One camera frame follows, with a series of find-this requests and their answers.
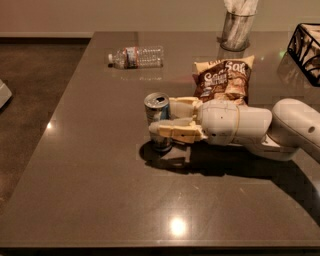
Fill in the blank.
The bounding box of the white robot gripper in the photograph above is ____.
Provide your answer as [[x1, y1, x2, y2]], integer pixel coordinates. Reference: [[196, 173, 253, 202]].
[[149, 97, 272, 146]]

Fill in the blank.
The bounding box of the red bull can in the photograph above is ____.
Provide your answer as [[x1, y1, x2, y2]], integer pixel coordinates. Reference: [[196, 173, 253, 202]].
[[144, 92, 172, 152]]

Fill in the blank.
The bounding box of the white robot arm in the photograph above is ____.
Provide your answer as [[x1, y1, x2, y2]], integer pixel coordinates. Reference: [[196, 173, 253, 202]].
[[149, 97, 320, 162]]

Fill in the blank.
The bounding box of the brown yellow chip bag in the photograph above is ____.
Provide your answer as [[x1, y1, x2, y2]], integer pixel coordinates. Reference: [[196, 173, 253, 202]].
[[193, 55, 255, 105]]

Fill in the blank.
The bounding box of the clear plastic water bottle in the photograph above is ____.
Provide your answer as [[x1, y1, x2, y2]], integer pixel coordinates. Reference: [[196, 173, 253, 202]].
[[107, 46, 164, 69]]

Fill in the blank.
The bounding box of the mesh cup with utensils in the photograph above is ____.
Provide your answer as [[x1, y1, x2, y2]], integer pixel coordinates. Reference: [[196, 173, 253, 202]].
[[221, 0, 259, 52]]

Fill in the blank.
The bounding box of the grey object at left edge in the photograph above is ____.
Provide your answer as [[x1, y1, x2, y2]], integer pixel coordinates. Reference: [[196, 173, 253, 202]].
[[0, 79, 12, 108]]

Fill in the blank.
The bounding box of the black wire basket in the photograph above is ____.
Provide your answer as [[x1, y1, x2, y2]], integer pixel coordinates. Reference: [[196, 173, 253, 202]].
[[287, 23, 320, 87]]

